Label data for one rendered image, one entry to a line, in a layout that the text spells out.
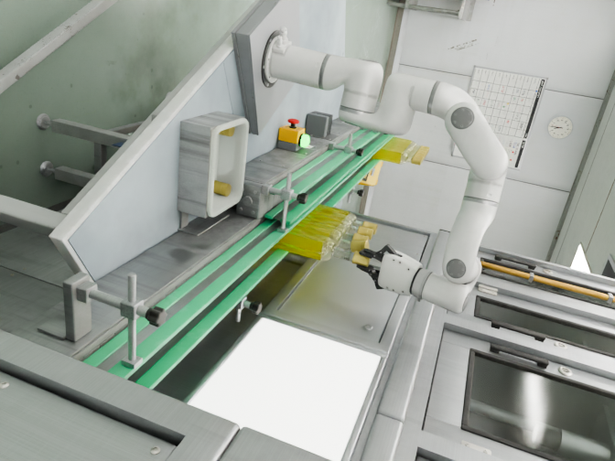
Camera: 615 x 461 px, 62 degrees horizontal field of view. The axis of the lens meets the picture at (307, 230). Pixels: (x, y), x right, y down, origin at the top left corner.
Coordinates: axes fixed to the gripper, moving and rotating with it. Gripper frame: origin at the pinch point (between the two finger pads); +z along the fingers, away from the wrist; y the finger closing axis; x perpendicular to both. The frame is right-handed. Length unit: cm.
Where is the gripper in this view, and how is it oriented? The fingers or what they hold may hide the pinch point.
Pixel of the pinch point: (366, 260)
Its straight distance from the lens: 141.8
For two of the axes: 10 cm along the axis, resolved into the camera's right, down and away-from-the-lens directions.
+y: 1.4, -9.1, -3.9
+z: -8.1, -3.3, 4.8
